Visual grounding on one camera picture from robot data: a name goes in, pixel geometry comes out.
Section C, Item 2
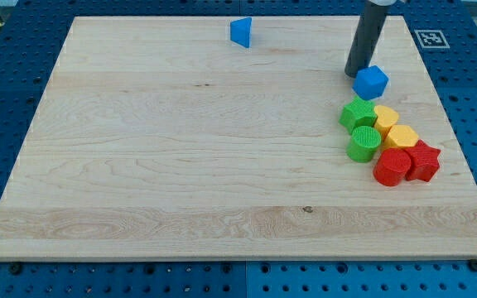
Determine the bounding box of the green cylinder block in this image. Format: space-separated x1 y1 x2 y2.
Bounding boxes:
346 126 382 163

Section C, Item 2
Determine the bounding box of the red star block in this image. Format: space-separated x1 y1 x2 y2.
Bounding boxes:
404 140 441 182

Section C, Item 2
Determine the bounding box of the yellow heart block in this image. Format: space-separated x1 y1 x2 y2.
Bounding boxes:
373 105 399 140

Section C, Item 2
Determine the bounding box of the yellow hexagon block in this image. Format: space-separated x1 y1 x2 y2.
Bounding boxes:
383 124 419 150

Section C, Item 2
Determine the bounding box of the white fiducial marker tag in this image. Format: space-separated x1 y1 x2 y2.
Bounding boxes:
415 29 450 49

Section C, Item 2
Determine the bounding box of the red cylinder block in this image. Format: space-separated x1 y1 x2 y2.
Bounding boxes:
373 148 412 187

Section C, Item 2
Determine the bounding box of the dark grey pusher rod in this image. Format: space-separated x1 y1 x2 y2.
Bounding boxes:
344 0 390 78

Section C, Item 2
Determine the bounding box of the blue cube block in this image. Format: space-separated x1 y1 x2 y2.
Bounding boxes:
352 65 389 100

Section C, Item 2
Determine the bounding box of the blue triangle block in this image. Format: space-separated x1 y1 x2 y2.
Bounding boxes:
229 17 253 48

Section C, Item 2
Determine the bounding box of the green star block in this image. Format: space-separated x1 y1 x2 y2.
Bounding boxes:
339 95 378 134

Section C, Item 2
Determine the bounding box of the wooden board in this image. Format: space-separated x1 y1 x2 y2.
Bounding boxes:
0 17 477 262

